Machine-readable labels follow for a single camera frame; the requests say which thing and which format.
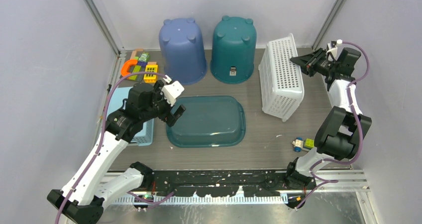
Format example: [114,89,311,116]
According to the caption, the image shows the lime green long brick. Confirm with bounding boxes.
[129,65,142,81]

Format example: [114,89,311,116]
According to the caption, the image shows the white plastic basket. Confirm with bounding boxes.
[258,33,305,122]

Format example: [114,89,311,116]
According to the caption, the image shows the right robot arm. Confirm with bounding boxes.
[284,47,372,190]

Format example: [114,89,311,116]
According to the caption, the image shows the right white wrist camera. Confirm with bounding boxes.
[326,39,343,58]

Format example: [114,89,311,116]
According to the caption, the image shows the purple toy block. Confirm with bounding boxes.
[137,61,148,68]

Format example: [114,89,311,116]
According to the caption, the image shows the orange toy arch block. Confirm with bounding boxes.
[120,59,138,77]

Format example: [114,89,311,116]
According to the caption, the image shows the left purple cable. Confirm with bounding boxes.
[54,71,170,224]

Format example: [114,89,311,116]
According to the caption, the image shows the blue plastic bucket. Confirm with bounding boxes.
[158,17,208,85]

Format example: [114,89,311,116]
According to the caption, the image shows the light blue plastic basket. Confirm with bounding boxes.
[107,87,154,146]

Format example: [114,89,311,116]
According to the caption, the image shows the teal plastic bucket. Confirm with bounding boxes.
[210,15,257,84]

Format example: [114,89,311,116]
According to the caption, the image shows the white cable duct strip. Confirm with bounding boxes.
[112,195,289,206]

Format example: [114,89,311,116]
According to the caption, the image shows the yellow toy block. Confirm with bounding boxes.
[143,64,159,84]

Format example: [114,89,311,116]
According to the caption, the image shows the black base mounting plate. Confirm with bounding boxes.
[145,169,317,198]

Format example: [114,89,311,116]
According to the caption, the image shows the small toy car blue wheels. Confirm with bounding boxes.
[292,137,304,152]

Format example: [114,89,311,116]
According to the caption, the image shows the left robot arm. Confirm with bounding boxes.
[47,78,186,224]

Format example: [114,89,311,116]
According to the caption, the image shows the teal plastic basket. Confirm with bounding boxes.
[166,96,246,148]

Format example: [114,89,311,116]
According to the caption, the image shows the lime green toy brick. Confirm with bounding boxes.
[304,138,315,149]

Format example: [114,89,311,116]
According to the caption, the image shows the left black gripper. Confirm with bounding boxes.
[141,81,185,126]

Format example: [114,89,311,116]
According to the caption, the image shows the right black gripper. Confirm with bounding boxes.
[290,48,338,77]

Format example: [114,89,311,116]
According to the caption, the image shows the green numbered toy block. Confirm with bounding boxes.
[138,52,150,62]

